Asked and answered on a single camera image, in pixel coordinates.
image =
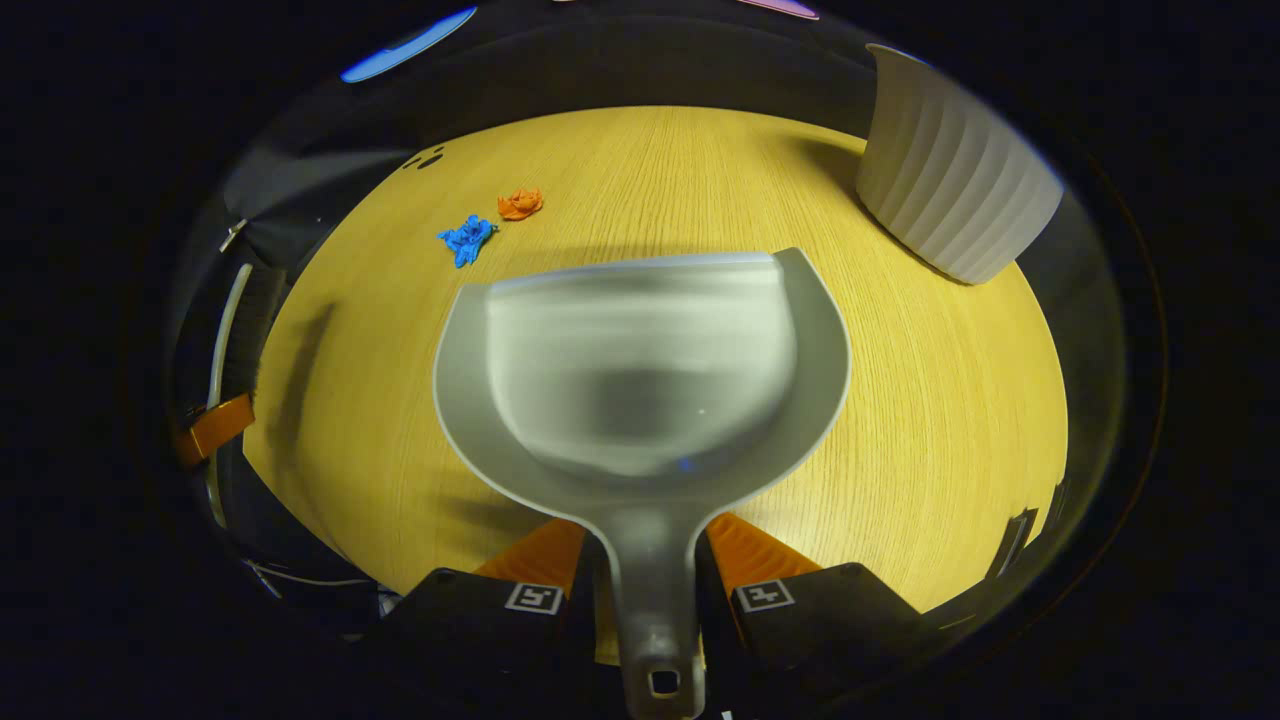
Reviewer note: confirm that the orange paper scrap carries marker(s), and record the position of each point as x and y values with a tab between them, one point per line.
520	204

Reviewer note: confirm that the blue paper scrap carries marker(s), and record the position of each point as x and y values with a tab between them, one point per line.
466	240

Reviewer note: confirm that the metal cloth clip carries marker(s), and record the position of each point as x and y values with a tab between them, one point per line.
233	235

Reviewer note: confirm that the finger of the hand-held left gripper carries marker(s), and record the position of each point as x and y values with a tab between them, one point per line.
218	427

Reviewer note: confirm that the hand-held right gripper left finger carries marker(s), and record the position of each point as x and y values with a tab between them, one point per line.
470	640

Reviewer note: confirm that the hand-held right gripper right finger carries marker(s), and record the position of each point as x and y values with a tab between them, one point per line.
830	630

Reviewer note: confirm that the wooden desktop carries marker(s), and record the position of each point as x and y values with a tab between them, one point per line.
950	400

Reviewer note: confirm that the white ribbed garbage bin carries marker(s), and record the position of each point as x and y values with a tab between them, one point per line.
950	180

